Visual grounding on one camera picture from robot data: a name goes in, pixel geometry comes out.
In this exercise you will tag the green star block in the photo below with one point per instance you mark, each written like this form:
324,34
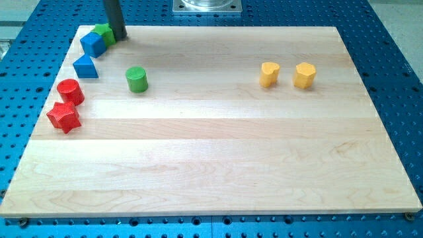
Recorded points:
105,31

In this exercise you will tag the red star block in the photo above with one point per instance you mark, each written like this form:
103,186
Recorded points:
64,116

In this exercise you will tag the light wooden board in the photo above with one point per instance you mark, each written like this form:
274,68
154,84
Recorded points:
206,139

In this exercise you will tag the yellow heart block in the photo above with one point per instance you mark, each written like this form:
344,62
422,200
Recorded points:
269,74

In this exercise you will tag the green cylinder block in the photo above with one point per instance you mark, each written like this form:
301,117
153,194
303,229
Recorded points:
137,79

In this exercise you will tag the yellow hexagon block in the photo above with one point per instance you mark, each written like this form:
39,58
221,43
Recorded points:
304,75

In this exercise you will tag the blue triangle block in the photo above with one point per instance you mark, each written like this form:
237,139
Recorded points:
85,68

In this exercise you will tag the blue cube block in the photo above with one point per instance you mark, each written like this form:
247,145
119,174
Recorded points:
93,44

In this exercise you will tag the red cylinder block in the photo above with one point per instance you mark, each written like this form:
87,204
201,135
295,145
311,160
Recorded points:
70,91

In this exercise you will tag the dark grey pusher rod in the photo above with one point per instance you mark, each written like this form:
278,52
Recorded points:
115,18

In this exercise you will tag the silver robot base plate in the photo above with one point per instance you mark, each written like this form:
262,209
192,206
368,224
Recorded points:
207,7

